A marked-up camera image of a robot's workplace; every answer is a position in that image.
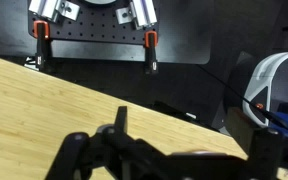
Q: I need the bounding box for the orange black bar clamp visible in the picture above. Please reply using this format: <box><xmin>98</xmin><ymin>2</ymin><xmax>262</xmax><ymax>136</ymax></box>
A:
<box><xmin>143</xmin><ymin>30</ymin><xmax>160</xmax><ymax>75</ymax></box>
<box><xmin>33</xmin><ymin>19</ymin><xmax>52</xmax><ymax>73</ymax></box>

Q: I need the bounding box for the black perforated breadboard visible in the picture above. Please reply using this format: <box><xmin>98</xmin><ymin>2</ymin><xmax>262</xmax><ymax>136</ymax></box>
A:
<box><xmin>27</xmin><ymin>0</ymin><xmax>160</xmax><ymax>46</ymax></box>

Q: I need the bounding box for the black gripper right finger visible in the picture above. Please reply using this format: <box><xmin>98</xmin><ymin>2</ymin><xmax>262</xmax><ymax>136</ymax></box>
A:
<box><xmin>226</xmin><ymin>106</ymin><xmax>285</xmax><ymax>180</ymax></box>

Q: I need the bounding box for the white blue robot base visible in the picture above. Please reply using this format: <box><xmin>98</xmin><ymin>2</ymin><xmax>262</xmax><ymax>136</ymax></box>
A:
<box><xmin>223</xmin><ymin>49</ymin><xmax>288</xmax><ymax>138</ymax></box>

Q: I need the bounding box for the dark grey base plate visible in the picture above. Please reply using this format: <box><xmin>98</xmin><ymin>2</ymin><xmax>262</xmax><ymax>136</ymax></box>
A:
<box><xmin>0</xmin><ymin>0</ymin><xmax>215</xmax><ymax>65</ymax></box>

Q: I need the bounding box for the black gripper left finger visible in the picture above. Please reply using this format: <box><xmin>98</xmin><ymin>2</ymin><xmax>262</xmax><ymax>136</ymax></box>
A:
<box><xmin>44</xmin><ymin>105</ymin><xmax>167</xmax><ymax>180</ymax></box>

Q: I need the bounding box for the thin black cable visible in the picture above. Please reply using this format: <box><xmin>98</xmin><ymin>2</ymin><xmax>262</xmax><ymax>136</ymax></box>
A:
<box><xmin>197</xmin><ymin>64</ymin><xmax>288</xmax><ymax>131</ymax></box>

